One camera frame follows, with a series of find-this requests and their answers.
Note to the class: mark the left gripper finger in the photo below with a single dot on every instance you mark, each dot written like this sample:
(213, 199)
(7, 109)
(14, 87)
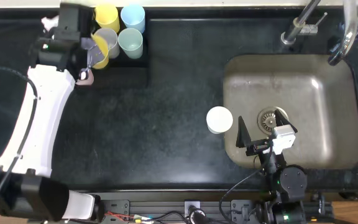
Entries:
(92, 51)

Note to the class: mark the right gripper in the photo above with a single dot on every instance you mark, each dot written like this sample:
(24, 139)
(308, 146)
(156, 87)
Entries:
(257, 145)

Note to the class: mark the yellow cup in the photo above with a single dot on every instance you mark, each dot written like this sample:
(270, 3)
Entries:
(107, 17)
(103, 55)

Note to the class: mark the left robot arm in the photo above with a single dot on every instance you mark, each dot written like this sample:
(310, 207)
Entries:
(39, 124)

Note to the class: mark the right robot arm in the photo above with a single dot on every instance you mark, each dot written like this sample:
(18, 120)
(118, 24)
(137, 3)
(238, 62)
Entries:
(292, 182)

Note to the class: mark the grey cup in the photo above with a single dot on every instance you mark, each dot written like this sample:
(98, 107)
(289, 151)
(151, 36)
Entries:
(110, 40)

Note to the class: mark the pink cup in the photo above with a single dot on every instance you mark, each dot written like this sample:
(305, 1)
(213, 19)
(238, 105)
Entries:
(85, 81)

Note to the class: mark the green cup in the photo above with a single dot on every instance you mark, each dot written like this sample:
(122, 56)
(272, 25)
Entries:
(131, 42)

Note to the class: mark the white cup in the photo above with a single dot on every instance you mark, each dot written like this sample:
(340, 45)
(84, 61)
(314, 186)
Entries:
(219, 119)

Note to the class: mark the black tray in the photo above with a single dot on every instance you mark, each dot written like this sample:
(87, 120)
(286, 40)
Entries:
(141, 60)

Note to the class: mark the blue cup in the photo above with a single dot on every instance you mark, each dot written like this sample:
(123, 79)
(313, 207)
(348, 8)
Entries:
(133, 17)

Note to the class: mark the steel sink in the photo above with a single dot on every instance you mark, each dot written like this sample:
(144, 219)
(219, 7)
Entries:
(315, 93)

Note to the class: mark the steel tap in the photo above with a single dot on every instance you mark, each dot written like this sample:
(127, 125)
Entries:
(294, 29)

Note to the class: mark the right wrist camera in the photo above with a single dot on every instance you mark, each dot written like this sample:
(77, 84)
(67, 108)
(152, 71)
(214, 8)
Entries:
(282, 139)

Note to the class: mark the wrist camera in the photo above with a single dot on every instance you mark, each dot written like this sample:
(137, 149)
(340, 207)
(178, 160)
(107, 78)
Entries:
(282, 139)
(50, 22)

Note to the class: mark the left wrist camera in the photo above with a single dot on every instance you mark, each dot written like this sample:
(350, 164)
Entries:
(50, 22)

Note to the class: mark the mounting rail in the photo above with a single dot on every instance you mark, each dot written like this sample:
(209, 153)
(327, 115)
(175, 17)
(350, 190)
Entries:
(166, 211)

